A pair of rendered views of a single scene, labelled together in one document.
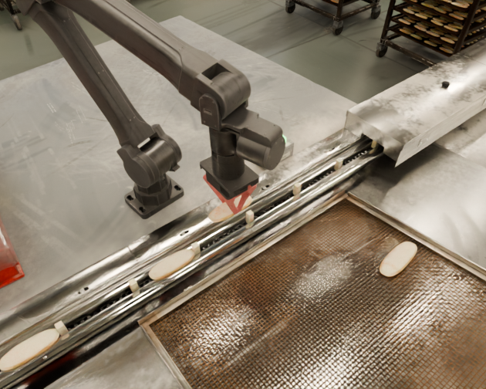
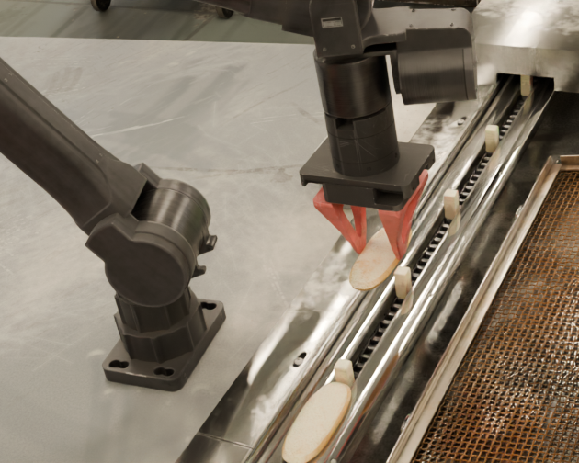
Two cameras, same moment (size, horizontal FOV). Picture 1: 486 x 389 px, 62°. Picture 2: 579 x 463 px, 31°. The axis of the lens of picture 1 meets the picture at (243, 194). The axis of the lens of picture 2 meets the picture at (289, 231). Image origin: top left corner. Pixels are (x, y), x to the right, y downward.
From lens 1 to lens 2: 0.38 m
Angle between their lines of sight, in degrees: 19
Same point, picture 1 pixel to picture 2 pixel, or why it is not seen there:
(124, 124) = (91, 173)
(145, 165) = (166, 242)
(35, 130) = not seen: outside the picture
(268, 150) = (470, 52)
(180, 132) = not seen: hidden behind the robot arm
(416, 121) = not seen: outside the picture
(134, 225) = (165, 411)
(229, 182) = (388, 175)
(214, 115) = (347, 23)
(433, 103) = not seen: outside the picture
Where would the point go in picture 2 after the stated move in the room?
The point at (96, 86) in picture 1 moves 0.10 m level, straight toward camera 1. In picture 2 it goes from (11, 107) to (83, 136)
